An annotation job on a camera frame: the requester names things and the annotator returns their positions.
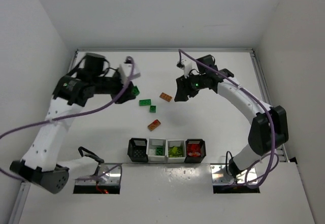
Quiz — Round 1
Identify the left white bin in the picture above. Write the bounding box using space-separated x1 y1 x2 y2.
147 138 167 163

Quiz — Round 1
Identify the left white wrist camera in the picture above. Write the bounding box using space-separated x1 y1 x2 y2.
118 63 141 84

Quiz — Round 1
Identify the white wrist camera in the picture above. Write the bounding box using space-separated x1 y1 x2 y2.
118 63 141 84
176 59 192 78

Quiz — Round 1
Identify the far right black bin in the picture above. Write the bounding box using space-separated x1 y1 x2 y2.
184 139 206 164

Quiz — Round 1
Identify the black bin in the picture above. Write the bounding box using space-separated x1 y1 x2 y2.
127 138 148 163
184 139 206 164

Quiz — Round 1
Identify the tan lego plate lower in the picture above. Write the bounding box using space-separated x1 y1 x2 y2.
147 119 161 131

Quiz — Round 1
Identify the long green lego brick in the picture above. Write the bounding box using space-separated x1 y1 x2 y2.
139 99 151 106

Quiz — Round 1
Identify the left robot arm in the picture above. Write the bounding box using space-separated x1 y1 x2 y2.
10 53 140 194

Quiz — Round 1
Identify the lime curved lego brick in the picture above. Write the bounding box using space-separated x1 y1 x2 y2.
170 147 182 155

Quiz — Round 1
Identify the tan lego plate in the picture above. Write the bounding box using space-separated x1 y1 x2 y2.
159 92 172 102
147 119 161 131

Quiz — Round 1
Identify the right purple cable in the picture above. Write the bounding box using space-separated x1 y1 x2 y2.
177 49 280 189

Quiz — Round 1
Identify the white bin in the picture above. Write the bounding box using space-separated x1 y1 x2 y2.
147 138 167 163
166 140 186 163

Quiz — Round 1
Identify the dark green square lego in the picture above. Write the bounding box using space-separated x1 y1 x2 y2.
149 105 156 113

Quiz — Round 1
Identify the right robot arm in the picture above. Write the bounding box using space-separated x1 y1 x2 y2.
174 55 289 177

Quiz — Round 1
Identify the tan lego plate upper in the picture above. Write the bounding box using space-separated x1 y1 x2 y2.
159 92 172 102

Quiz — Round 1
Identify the right white bin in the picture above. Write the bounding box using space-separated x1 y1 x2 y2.
166 140 186 163

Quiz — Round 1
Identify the far left black bin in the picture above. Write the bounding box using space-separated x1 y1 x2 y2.
127 138 148 163

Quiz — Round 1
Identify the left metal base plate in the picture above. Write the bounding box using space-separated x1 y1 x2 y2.
75 164 122 186

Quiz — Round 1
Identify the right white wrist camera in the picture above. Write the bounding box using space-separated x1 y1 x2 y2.
176 59 192 78

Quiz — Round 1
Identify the metal base plate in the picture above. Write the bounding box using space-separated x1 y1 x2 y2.
210 164 257 186
75 164 122 186

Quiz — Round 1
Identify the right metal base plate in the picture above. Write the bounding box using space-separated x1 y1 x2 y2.
210 164 257 186

